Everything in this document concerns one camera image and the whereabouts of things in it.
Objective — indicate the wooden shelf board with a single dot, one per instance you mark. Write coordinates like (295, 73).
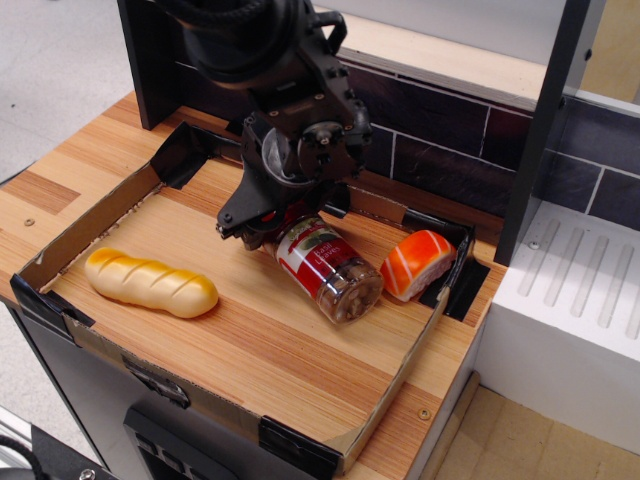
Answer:
(493, 50)

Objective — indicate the brass screw front right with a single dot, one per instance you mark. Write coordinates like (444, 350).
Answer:
(424, 414)

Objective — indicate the white toy sink unit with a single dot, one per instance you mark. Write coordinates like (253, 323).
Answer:
(562, 334)

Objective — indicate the toy salmon nigiri sushi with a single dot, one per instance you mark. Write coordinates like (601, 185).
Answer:
(415, 263)

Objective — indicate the basil leaves bottle red lid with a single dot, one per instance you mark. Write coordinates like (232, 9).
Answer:
(343, 284)

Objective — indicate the black vertical post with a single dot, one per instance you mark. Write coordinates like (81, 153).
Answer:
(544, 128)

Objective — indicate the black left side panel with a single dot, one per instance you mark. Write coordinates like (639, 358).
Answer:
(149, 43)

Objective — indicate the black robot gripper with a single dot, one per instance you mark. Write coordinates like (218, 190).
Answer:
(308, 130)

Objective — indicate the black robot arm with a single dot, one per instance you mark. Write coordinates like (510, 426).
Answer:
(219, 32)

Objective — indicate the toy bread loaf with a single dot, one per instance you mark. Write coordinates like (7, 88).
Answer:
(150, 284)

